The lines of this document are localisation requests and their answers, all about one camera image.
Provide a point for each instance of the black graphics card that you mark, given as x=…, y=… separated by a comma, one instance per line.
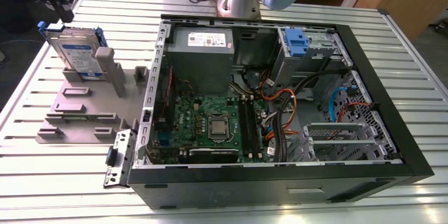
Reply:
x=210, y=154

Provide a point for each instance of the black case fan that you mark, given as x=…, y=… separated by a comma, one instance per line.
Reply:
x=162, y=95

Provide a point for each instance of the green RAM stick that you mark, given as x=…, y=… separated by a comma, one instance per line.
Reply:
x=87, y=117

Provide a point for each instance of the CPU socket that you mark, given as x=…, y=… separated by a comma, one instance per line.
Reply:
x=220, y=138

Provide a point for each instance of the wooden cabinet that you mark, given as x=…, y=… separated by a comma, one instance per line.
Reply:
x=403, y=3

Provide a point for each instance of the silver hinged slot bracket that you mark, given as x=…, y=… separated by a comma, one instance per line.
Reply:
x=124, y=150

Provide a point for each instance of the blue plastic drive latch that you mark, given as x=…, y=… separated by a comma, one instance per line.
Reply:
x=296, y=41

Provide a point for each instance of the green motherboard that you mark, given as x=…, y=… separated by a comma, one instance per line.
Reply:
x=191, y=108

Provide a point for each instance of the black RAM slot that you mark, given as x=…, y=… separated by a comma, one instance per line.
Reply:
x=246, y=129
x=255, y=129

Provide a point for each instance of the grey power supply unit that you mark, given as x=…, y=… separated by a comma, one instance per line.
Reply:
x=199, y=72

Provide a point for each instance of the silver CPU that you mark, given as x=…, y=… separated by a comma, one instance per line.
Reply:
x=220, y=127

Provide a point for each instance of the silver optical drive cage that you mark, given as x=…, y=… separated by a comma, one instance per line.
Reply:
x=287, y=69

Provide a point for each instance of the black open PC case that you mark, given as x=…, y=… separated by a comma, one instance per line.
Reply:
x=244, y=190

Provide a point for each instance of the silver disk bay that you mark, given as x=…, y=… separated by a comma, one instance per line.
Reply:
x=343, y=142

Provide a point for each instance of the hard disk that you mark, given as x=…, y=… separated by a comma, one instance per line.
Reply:
x=79, y=53

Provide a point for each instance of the grey parts rack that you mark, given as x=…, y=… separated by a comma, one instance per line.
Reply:
x=102, y=103

